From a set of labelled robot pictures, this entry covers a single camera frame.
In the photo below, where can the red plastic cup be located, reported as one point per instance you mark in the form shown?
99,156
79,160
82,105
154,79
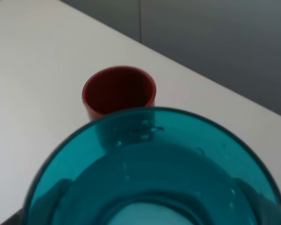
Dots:
117,88

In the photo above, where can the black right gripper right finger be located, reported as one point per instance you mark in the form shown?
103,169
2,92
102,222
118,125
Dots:
262,207

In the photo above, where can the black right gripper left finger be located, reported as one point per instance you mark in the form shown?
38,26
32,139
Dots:
50,200

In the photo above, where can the teal transparent plastic cup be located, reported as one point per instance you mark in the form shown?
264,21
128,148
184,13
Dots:
152,165

